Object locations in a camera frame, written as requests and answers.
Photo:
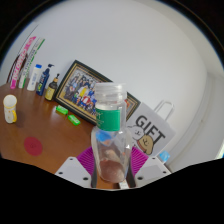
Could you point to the blue detergent bottle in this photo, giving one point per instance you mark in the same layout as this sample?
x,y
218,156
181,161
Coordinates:
x,y
164,156

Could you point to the dark blue pump bottle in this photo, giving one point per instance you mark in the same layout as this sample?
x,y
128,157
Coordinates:
x,y
43,81

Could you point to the white bottle with blue cap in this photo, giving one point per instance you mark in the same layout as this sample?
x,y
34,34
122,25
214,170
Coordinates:
x,y
34,78

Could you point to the tall pink tube box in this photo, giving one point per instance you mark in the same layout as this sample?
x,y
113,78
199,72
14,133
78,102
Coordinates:
x,y
21,63

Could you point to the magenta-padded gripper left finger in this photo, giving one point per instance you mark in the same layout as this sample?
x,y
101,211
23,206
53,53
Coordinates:
x,y
75,170

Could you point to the white paper gift bag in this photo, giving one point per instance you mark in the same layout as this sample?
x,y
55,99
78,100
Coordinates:
x,y
150,130

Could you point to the framed group photo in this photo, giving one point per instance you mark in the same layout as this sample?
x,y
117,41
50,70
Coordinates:
x,y
76,90

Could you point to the clear green-labelled drink bottle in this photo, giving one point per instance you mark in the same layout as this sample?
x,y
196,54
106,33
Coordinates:
x,y
111,150

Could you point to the amber bottle with black cap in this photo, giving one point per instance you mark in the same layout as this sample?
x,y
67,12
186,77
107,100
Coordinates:
x,y
51,90

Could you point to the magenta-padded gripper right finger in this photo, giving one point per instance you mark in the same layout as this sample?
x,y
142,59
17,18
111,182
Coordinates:
x,y
151,170

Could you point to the flat round red coaster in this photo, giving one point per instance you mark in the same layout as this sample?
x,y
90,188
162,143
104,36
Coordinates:
x,y
33,146

